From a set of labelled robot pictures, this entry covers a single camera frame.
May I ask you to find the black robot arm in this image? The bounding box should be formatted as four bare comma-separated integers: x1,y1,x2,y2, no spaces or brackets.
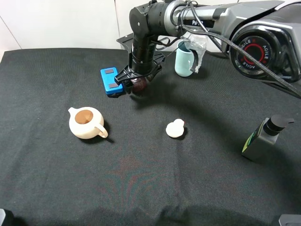
115,0,301,98

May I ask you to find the light blue plastic cup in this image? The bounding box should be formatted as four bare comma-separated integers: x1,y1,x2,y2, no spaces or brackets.
174,41,194,77

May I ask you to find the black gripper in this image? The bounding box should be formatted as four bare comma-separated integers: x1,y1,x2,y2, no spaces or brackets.
114,53,165,94

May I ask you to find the black cable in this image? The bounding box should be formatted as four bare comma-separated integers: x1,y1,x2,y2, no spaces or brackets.
150,0,301,99

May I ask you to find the grey pump soap bottle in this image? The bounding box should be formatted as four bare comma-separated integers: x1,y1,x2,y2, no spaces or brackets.
241,115,294,161

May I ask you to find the cream teapot with brown lid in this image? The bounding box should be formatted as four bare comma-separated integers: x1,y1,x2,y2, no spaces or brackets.
68,107,108,139

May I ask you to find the grey device bottom right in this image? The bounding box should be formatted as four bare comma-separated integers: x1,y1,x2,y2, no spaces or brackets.
278,214,301,226

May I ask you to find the dark red marbled ball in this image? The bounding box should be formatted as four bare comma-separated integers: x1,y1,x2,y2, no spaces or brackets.
131,77,147,94

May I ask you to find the small white duck figurine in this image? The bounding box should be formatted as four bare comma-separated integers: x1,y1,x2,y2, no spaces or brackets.
166,119,184,138

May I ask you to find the black table cloth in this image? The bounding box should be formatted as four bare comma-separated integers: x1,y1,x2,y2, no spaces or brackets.
0,49,301,226

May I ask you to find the blue rectangular box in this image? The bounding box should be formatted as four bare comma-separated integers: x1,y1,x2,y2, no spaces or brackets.
100,67,124,96

